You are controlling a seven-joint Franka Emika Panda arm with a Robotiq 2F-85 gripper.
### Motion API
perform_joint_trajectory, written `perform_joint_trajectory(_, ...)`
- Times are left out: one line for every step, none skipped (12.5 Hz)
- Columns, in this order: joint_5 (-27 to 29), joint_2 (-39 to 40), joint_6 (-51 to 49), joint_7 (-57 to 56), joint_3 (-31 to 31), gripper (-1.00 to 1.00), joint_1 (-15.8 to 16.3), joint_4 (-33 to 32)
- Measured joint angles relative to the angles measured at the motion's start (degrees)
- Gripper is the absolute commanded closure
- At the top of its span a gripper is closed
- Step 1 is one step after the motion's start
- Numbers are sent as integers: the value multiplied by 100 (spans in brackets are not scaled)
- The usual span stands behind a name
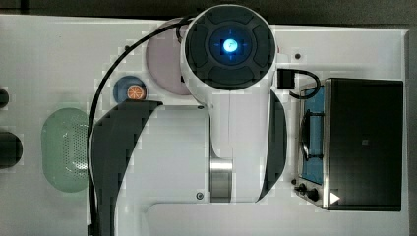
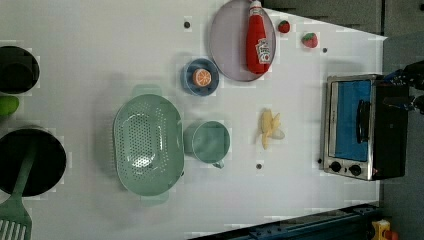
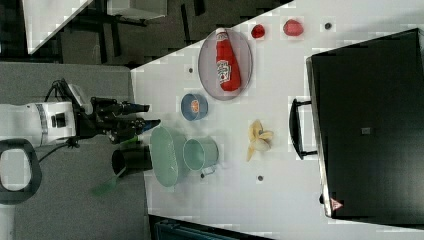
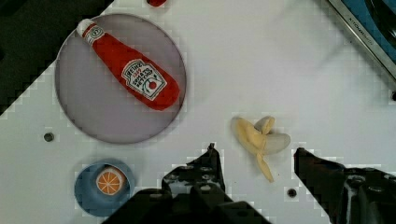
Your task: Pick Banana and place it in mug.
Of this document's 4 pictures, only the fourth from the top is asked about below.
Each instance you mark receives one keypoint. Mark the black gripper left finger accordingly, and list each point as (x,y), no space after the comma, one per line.
(193,193)

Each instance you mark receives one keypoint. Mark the toy orange slice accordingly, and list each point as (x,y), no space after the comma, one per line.
(110,180)

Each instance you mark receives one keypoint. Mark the small red toy fruit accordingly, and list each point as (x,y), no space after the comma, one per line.
(156,3)

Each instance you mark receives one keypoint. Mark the peeled toy banana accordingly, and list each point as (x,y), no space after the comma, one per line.
(258,140)

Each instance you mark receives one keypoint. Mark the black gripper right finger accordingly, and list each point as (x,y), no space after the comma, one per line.
(348,195)

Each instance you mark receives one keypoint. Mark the grey round plate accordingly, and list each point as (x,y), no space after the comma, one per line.
(96,102)

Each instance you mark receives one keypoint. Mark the black toaster oven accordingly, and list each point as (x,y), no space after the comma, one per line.
(373,23)

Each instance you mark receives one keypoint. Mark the red plush ketchup bottle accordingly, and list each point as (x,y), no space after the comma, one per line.
(138,74)

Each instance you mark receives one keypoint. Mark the blue bowl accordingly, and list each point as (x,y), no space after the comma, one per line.
(91,199)

